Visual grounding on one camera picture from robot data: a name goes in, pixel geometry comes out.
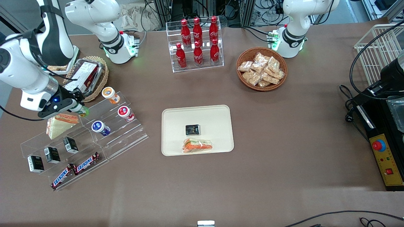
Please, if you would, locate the right arm gripper black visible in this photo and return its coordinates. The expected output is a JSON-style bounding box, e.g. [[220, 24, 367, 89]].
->
[[47, 85, 86, 108]]

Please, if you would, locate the left arm gripper black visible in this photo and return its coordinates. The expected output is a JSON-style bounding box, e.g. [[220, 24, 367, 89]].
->
[[365, 58, 404, 99]]

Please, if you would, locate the beige plastic tray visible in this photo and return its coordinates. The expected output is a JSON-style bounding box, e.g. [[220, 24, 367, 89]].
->
[[162, 105, 235, 156]]

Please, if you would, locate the red lid gum bottle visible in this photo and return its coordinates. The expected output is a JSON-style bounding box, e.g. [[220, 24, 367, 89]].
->
[[118, 106, 135, 122]]

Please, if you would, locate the thin black floor cable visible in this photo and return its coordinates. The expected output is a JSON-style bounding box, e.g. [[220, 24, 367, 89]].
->
[[283, 210, 404, 227]]

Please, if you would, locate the blue lid gum bottle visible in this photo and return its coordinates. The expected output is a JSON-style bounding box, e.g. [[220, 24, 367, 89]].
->
[[92, 121, 111, 137]]

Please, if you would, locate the clear acrylic gum stand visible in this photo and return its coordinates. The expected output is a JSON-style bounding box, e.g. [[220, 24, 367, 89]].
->
[[77, 91, 149, 160]]

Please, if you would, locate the orange lid gum bottle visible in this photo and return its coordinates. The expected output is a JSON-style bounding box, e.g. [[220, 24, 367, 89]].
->
[[102, 87, 121, 105]]

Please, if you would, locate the long black looping cable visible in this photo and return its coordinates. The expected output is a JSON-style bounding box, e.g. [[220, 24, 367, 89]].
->
[[349, 20, 404, 101]]

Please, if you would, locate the black plastic food container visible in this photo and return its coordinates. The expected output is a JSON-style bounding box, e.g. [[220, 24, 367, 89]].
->
[[70, 58, 105, 96]]

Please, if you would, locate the coiled black cable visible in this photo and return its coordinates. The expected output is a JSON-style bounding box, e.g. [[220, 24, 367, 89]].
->
[[359, 217, 388, 227]]

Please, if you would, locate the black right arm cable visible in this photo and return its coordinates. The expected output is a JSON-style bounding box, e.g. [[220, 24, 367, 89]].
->
[[0, 6, 79, 122]]

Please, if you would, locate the black yellow control box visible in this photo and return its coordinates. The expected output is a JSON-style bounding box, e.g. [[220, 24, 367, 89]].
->
[[352, 94, 404, 192]]

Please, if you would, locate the clear acrylic snack stand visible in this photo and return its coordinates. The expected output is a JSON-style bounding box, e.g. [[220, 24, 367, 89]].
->
[[21, 117, 110, 191]]

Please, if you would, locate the clear acrylic bottle rack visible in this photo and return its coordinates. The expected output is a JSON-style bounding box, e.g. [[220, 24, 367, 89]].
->
[[166, 20, 224, 73]]

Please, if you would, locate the oval wicker basket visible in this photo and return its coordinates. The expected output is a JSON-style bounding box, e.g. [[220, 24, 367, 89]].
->
[[62, 56, 109, 102]]

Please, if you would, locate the red cola bottle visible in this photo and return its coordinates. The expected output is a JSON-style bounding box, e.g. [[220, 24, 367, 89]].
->
[[175, 43, 187, 69], [193, 41, 204, 67], [193, 17, 203, 48], [209, 16, 219, 44], [210, 39, 220, 66], [181, 19, 192, 49]]

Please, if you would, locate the small black box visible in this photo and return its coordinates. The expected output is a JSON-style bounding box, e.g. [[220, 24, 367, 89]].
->
[[63, 137, 79, 154], [27, 155, 45, 173], [44, 147, 61, 164]]

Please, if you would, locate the white wire basket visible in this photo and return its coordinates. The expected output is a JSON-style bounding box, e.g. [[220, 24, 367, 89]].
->
[[354, 24, 404, 86]]

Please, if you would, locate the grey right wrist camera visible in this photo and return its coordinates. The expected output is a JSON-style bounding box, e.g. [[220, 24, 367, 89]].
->
[[38, 99, 78, 120]]

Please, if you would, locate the crumpled white bag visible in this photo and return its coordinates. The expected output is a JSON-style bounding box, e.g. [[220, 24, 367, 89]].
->
[[119, 5, 168, 32]]

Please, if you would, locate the clear plastic container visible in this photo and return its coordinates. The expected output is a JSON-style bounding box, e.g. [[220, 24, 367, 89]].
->
[[386, 97, 404, 133]]

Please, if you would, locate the red white biscuit box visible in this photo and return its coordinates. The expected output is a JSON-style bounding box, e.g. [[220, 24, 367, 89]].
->
[[63, 61, 99, 95]]

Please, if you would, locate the wrapped triangle sandwich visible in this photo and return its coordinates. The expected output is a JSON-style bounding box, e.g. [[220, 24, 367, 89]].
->
[[46, 113, 80, 140]]

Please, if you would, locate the snickers bar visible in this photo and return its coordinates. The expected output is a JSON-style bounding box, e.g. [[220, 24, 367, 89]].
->
[[50, 164, 76, 190], [73, 152, 101, 175]]

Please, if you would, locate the black cable with plug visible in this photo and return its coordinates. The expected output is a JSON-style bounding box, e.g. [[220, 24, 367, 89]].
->
[[339, 84, 355, 124]]

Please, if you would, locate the round wicker basket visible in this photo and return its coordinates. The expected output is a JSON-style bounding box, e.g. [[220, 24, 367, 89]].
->
[[236, 47, 288, 92]]

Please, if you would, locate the wrapped sandwich flat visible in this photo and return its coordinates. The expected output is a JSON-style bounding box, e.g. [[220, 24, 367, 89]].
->
[[182, 138, 213, 154]]

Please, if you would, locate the white rectangular snack tray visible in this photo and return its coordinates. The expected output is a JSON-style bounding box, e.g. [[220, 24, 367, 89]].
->
[[47, 45, 80, 76]]

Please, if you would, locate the green lid gum bottle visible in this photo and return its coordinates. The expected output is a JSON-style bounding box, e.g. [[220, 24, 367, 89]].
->
[[71, 102, 90, 118]]

